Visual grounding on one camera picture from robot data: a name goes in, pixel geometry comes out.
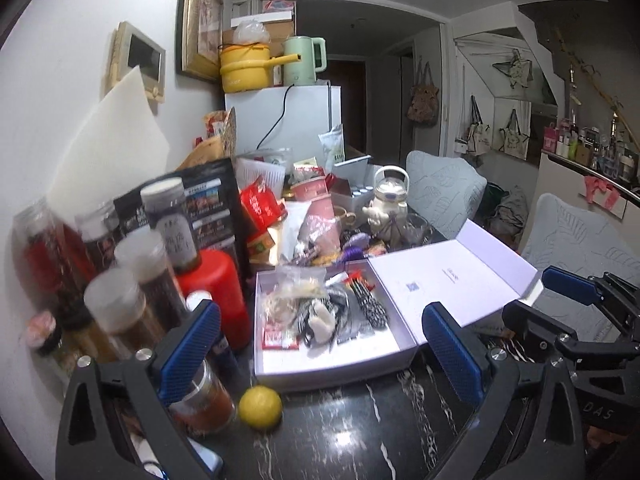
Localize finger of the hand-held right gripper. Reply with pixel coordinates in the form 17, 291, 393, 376
502, 301, 576, 361
542, 266, 640, 311

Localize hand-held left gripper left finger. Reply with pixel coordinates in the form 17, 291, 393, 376
55, 299, 223, 480

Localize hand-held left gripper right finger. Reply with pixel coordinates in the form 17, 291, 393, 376
422, 301, 586, 480

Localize white gift box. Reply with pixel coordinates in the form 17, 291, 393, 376
254, 220, 543, 393

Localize red white snack packet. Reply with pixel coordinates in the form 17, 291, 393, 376
261, 325, 301, 351

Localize purple silver snack packet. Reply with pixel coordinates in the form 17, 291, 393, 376
337, 310, 381, 346

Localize clear bag with round biscuit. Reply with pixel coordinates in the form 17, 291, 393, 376
262, 266, 328, 321

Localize checkered plush toy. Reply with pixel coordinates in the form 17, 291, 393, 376
295, 296, 351, 358

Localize blue tube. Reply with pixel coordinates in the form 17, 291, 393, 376
210, 335, 241, 381

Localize large chair light blue cover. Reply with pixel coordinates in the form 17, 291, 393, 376
520, 192, 640, 346

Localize glass jar orange preserve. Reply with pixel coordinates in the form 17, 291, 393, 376
170, 360, 236, 436

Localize red plastic canister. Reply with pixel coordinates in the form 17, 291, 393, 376
175, 249, 252, 351

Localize brown spice jar white lid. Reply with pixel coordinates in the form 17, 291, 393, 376
114, 230, 186, 326
84, 267, 166, 356

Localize yellow lemon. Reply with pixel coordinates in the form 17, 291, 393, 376
238, 385, 283, 431

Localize grey bag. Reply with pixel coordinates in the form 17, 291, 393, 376
487, 185, 530, 248

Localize pink ribbon bow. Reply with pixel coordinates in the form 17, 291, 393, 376
584, 175, 621, 211

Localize dark labelled jar white lid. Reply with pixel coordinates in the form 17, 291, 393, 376
140, 177, 201, 273

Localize glass tumbler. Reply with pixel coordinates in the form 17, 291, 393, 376
395, 212, 433, 248

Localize row of bottles on shelf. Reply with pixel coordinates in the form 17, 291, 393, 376
542, 117, 640, 186

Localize dark jar silver lid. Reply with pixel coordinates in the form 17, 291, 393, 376
75, 200, 126, 271

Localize purple ribbon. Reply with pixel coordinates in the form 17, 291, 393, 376
340, 230, 373, 261

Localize small jar pink lid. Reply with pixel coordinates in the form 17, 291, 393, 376
27, 310, 63, 356

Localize black stand-up pouch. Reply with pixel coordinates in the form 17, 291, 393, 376
114, 157, 248, 281

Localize white tote bag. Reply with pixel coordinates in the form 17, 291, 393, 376
465, 95, 496, 158
497, 107, 533, 161

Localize small chair light blue cover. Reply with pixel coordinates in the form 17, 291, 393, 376
405, 150, 488, 241

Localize red snack bag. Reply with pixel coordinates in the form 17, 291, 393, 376
240, 177, 288, 233

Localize white kettle-shaped toy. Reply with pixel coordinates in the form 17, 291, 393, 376
361, 165, 411, 236

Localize jar of red dried fruit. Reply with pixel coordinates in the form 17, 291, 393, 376
14, 197, 93, 321

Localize white paper sheet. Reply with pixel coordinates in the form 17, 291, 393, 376
236, 157, 286, 196

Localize brown paper bag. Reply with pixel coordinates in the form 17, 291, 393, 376
175, 135, 226, 171

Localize pink cups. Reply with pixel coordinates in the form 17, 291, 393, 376
290, 176, 330, 201

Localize dry branch decoration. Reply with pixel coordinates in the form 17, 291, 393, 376
552, 27, 626, 111

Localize white foam board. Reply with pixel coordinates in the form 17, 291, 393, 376
47, 66, 171, 221

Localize round woven fan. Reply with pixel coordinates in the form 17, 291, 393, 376
225, 107, 238, 156

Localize brown tote bag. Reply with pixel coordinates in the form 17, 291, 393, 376
406, 62, 441, 128

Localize white green pouch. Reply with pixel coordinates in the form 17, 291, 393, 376
319, 124, 346, 173

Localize white fridge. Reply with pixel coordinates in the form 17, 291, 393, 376
224, 84, 343, 161

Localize brown door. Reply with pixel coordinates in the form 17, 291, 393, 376
327, 57, 368, 153

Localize yellow pot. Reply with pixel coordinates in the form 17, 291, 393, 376
219, 42, 293, 93

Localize green electric kettle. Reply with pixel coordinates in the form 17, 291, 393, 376
282, 36, 328, 86

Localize clear plastic bag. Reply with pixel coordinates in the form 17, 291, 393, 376
234, 19, 271, 46

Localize cardboard box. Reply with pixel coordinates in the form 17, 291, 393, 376
222, 20, 296, 53

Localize gold framed picture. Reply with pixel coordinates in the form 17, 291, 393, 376
176, 0, 225, 83

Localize black power cable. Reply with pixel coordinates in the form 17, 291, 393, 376
256, 85, 296, 151

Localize wall intercom panel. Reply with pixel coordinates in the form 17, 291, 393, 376
105, 21, 167, 103

